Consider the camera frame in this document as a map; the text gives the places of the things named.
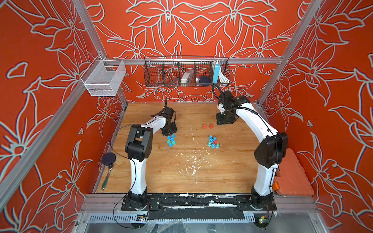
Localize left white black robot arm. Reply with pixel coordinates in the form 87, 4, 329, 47
125, 102, 177, 210

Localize dark blue round brush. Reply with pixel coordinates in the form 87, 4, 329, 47
101, 152, 116, 191

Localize silver pouch in basket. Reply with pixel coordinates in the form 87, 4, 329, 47
180, 70, 193, 87

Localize light blue box in basket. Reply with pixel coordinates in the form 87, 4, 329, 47
212, 62, 220, 83

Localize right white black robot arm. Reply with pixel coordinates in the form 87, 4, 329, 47
212, 83, 288, 210

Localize white cables in basket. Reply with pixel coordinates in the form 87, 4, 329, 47
219, 65, 230, 85

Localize dark blue ball in basket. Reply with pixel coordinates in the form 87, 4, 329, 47
199, 76, 211, 87

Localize black wire wall basket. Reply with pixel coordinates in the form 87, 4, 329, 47
143, 56, 231, 87

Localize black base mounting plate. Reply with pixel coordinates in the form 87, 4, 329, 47
121, 193, 277, 222

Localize orange plastic tool case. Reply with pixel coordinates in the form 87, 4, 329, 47
274, 149, 314, 197

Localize clear plastic wall bin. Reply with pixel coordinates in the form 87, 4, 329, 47
82, 60, 127, 97

